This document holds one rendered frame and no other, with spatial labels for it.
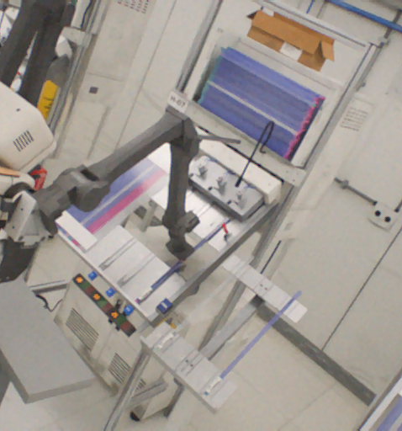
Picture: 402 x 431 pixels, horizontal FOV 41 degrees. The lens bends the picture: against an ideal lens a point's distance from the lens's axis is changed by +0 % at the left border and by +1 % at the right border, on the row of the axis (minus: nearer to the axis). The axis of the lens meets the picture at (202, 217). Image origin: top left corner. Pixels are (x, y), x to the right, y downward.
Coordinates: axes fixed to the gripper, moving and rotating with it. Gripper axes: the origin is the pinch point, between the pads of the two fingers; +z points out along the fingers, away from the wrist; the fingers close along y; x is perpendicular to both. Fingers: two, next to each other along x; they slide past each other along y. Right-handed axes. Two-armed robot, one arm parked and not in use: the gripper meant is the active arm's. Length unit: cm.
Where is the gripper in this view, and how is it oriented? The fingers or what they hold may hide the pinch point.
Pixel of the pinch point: (183, 258)
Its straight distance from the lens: 207.4
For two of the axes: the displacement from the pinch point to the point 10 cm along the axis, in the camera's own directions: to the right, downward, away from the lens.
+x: -7.0, 6.3, -3.3
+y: -7.0, -5.4, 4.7
